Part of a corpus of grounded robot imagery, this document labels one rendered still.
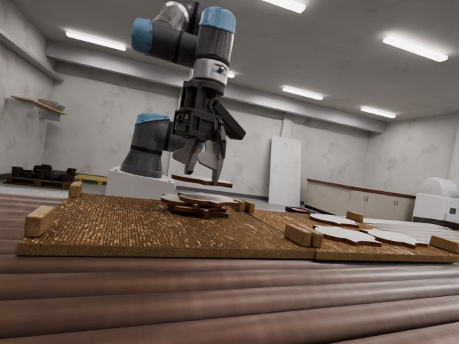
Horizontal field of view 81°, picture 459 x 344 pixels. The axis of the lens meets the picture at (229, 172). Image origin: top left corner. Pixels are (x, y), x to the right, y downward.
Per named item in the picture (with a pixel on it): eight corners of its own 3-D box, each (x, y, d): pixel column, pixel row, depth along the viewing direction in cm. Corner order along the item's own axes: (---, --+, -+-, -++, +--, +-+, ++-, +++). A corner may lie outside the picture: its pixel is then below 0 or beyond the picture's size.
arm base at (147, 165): (123, 168, 106) (128, 143, 106) (162, 176, 110) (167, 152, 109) (116, 170, 91) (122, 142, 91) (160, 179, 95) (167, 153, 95)
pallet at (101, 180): (128, 183, 786) (129, 180, 785) (126, 188, 700) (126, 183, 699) (80, 178, 750) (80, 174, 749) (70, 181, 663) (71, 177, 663)
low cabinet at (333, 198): (419, 231, 764) (425, 197, 761) (345, 222, 693) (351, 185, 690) (364, 214, 966) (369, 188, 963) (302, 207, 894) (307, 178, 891)
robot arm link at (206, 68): (214, 74, 62) (238, 68, 56) (211, 93, 62) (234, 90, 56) (187, 63, 57) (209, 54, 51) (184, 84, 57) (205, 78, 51)
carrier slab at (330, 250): (236, 212, 77) (238, 207, 77) (345, 222, 92) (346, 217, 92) (315, 260, 44) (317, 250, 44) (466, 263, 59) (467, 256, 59)
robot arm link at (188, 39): (182, 41, 70) (184, 21, 59) (223, 54, 73) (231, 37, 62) (175, 71, 70) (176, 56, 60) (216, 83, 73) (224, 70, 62)
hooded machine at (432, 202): (457, 241, 668) (468, 181, 664) (438, 240, 650) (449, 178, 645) (427, 233, 743) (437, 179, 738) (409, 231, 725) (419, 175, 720)
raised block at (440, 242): (427, 245, 65) (429, 234, 65) (432, 245, 65) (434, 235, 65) (455, 254, 59) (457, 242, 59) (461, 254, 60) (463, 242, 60)
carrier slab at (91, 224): (72, 198, 61) (72, 192, 61) (233, 211, 77) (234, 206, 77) (15, 256, 29) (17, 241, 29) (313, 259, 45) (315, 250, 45)
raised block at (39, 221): (36, 224, 36) (39, 204, 36) (53, 225, 36) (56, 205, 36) (20, 239, 30) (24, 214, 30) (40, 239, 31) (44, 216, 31)
